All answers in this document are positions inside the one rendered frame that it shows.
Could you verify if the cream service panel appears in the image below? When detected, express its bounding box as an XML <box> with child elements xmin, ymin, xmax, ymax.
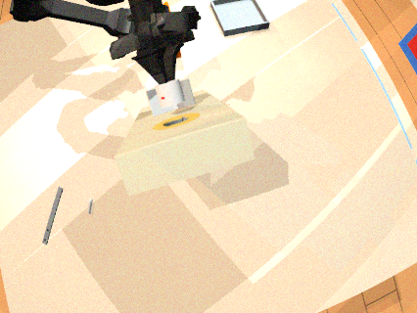
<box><xmin>114</xmin><ymin>90</ymin><xmax>255</xmax><ymax>196</ymax></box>

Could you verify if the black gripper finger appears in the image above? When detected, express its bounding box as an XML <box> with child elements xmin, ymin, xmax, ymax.
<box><xmin>162</xmin><ymin>44</ymin><xmax>184</xmax><ymax>81</ymax></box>
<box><xmin>131</xmin><ymin>47</ymin><xmax>167</xmax><ymax>85</ymax></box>

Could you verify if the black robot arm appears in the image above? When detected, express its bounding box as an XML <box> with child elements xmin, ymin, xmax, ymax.
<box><xmin>9</xmin><ymin>0</ymin><xmax>202</xmax><ymax>39</ymax></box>

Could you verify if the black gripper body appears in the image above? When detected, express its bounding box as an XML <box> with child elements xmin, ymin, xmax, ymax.
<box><xmin>109</xmin><ymin>0</ymin><xmax>195</xmax><ymax>60</ymax></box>

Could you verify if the grey flat bar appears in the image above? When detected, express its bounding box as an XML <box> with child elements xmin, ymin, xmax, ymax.
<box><xmin>42</xmin><ymin>187</ymin><xmax>63</xmax><ymax>245</ymax></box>

